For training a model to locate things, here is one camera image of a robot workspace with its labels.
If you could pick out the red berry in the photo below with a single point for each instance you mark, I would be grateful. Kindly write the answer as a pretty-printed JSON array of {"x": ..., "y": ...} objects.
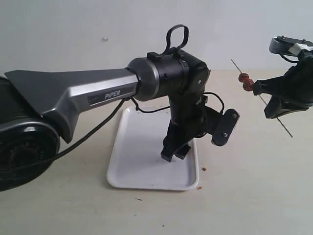
[
  {"x": 248, "y": 85},
  {"x": 243, "y": 77}
]

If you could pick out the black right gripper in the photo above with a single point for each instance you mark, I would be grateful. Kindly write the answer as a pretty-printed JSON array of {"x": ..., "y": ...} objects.
[{"x": 294, "y": 88}]

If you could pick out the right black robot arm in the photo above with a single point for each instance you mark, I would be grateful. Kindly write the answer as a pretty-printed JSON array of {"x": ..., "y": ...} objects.
[{"x": 291, "y": 92}]

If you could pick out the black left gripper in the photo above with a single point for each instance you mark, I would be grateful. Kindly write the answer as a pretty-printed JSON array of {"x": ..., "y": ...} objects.
[{"x": 189, "y": 115}]

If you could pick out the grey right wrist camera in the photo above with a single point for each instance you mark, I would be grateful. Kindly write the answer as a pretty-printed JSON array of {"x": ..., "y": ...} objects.
[{"x": 289, "y": 46}]

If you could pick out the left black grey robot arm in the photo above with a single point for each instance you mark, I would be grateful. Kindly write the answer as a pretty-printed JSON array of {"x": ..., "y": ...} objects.
[{"x": 38, "y": 109}]

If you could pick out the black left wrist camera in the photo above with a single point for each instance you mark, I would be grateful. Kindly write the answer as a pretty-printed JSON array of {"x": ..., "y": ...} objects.
[{"x": 224, "y": 127}]

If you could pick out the white plastic tray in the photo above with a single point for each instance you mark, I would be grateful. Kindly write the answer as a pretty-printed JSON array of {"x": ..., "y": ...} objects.
[{"x": 136, "y": 162}]

